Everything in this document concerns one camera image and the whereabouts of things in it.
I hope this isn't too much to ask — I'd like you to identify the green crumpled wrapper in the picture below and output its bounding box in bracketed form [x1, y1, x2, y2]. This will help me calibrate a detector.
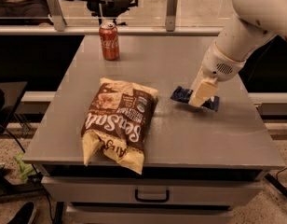
[14, 153, 37, 183]

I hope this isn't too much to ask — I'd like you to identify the black shoe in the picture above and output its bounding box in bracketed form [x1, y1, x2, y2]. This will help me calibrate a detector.
[7, 202, 36, 224]

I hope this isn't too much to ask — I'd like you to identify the middle metal bracket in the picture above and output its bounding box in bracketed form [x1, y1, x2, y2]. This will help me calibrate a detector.
[165, 0, 178, 32]

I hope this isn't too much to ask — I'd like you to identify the red coca-cola can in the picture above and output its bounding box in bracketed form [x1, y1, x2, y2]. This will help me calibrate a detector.
[99, 21, 119, 61]

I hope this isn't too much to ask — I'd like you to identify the metal bracket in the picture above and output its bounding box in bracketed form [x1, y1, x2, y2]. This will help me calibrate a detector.
[46, 0, 66, 32]
[165, 0, 178, 32]

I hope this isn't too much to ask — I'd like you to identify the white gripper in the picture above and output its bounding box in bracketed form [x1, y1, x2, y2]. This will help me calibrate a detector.
[189, 42, 245, 107]

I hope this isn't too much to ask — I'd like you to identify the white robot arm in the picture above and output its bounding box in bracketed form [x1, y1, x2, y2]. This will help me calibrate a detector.
[189, 0, 287, 107]

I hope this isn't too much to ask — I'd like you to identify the grey drawer cabinet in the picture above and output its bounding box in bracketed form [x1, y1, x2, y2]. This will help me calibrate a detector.
[24, 35, 283, 224]

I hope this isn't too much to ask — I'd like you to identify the left metal bracket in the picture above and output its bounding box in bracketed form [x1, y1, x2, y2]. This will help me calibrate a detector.
[46, 0, 66, 32]

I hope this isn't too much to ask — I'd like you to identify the blue rxbar blueberry bar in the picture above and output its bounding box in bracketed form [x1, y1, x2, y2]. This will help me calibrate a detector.
[171, 86, 220, 112]

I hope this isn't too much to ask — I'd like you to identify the black drawer handle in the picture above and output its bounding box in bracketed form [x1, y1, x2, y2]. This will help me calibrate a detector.
[134, 189, 170, 203]

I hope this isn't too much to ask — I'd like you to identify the brown sea salt chip bag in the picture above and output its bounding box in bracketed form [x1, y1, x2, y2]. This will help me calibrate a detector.
[81, 77, 157, 174]

